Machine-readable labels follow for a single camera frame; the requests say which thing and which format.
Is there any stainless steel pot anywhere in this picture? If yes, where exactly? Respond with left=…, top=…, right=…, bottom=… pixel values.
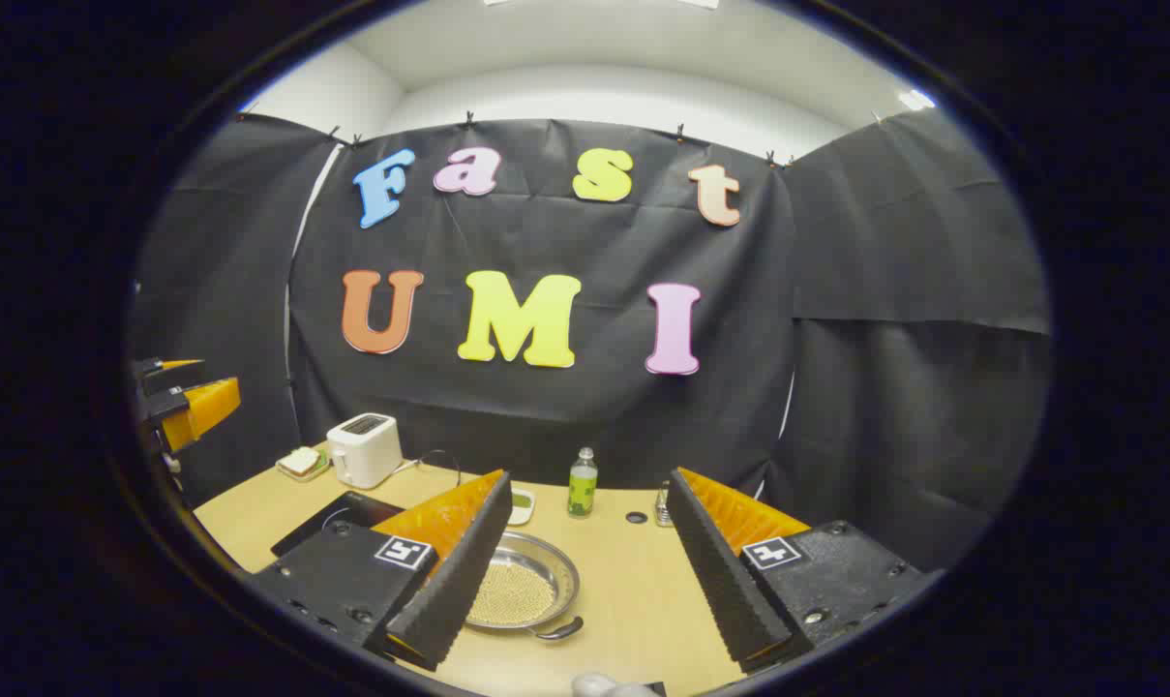
left=464, top=530, right=585, bottom=643

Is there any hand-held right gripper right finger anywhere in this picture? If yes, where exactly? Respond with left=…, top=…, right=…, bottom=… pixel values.
left=667, top=468, right=944, bottom=676

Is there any black induction cooktop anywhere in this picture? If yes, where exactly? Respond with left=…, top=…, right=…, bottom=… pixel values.
left=271, top=491, right=406, bottom=558

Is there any white toaster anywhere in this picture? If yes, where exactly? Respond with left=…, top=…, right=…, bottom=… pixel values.
left=326, top=413, right=404, bottom=490

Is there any pile of soybeans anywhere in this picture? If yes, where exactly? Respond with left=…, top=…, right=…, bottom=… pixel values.
left=468, top=561, right=556, bottom=627

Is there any green label drink bottle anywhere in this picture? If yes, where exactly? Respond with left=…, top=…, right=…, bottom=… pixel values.
left=568, top=447, right=599, bottom=519

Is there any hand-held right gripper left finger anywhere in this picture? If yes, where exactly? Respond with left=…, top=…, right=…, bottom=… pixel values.
left=251, top=470, right=514, bottom=672

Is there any black toaster cable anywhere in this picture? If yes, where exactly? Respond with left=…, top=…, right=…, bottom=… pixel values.
left=391, top=449, right=463, bottom=488

